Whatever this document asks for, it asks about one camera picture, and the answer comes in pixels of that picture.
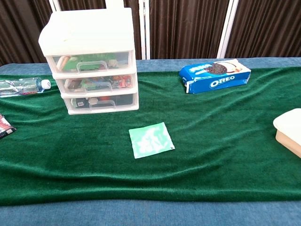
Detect clear drawer with green contents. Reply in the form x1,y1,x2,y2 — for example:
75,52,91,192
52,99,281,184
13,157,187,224
47,50,136,73

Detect clear drawer with dark contents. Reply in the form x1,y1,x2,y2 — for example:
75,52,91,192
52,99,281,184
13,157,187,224
63,93,139,112

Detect clear drawer with red snacks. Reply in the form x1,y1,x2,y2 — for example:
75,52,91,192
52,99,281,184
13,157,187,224
56,73,138,94

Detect white trays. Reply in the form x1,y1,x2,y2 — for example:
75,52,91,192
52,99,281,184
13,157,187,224
38,7,140,115

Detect green white sachet packet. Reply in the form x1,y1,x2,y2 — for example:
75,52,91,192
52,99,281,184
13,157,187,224
128,121,176,160

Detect green velvet cloth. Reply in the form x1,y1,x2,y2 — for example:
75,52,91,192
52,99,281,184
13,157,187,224
0,66,301,207

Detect blue Oreo cookie box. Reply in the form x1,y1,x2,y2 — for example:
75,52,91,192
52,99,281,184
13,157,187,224
179,58,252,94

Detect blue table cover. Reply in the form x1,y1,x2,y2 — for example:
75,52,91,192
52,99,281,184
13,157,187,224
0,57,301,226

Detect clear plastic water bottle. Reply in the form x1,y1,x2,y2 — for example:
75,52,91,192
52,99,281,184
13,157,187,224
0,78,52,98

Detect cream lidded food box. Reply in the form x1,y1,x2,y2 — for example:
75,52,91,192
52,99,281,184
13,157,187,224
272,108,301,159

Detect red black snack packet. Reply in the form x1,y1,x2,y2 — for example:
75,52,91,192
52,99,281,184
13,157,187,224
0,113,17,140

